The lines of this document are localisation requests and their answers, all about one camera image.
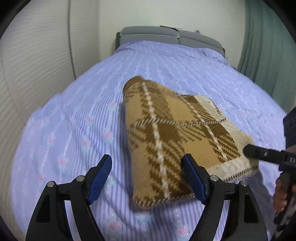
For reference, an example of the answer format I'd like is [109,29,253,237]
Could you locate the green curtain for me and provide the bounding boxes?
[237,1,295,112]

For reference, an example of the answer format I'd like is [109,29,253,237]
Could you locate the white louvered wardrobe doors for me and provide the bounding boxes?
[1,1,99,240]

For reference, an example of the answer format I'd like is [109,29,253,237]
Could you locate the purple floral striped bedsheet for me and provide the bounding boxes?
[11,41,286,240]

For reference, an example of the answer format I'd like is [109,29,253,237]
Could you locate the brown plaid knit sweater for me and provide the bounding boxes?
[123,76,259,209]

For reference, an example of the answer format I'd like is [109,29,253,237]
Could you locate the grey upholstered headboard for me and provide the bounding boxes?
[115,26,226,57]

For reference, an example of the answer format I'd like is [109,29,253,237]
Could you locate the person's right hand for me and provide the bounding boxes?
[273,177,287,212]

